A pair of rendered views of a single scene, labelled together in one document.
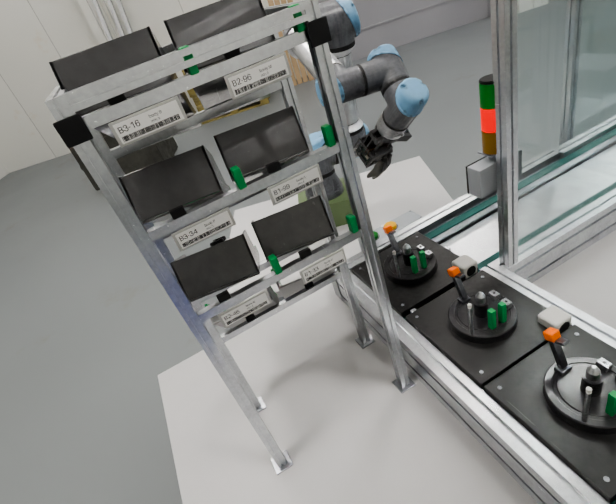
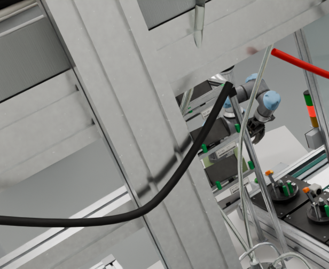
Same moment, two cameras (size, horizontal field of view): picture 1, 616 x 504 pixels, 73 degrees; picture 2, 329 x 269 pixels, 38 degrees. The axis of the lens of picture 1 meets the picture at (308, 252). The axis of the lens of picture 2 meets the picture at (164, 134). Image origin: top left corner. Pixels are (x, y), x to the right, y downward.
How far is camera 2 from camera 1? 108 cm
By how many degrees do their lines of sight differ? 12
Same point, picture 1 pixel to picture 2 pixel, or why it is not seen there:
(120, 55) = not seen: hidden behind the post
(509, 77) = (315, 92)
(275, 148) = (215, 135)
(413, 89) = (272, 96)
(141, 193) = not seen: hidden behind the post
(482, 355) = (324, 230)
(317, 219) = (234, 165)
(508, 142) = (322, 120)
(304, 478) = not seen: outside the picture
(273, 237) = (214, 174)
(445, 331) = (305, 222)
